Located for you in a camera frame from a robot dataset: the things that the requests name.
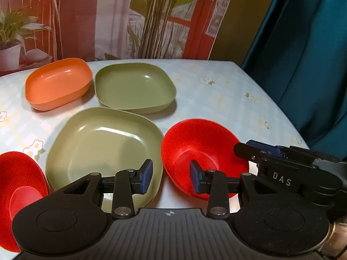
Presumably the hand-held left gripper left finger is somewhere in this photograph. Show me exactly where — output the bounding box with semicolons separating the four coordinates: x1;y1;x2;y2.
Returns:
56;159;154;219

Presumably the light green plate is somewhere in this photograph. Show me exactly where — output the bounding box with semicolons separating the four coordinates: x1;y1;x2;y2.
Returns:
45;107;164;214

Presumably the orange bowl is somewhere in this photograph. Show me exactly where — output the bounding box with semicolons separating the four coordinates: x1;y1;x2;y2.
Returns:
25;58;93;111

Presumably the olive green plate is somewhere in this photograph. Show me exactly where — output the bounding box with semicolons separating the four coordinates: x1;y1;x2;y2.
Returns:
94;62;178;115

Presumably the red bowl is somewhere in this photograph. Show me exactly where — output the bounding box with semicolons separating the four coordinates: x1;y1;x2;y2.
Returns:
0;151;49;253
161;118;250;201

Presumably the floral tablecloth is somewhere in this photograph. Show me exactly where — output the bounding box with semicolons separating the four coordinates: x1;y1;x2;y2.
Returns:
0;59;312;212

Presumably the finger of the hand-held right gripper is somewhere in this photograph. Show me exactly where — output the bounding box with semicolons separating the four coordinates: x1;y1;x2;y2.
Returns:
234;142;265;166
246;140;288;159

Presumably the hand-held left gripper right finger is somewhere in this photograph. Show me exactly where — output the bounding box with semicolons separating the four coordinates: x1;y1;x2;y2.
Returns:
189;160;285;219

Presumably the teal curtain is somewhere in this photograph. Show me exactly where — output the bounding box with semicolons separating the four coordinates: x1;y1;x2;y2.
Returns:
240;0;347;163

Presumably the printed backdrop cloth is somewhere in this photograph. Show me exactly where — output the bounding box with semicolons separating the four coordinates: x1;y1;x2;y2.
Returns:
0;0;234;77

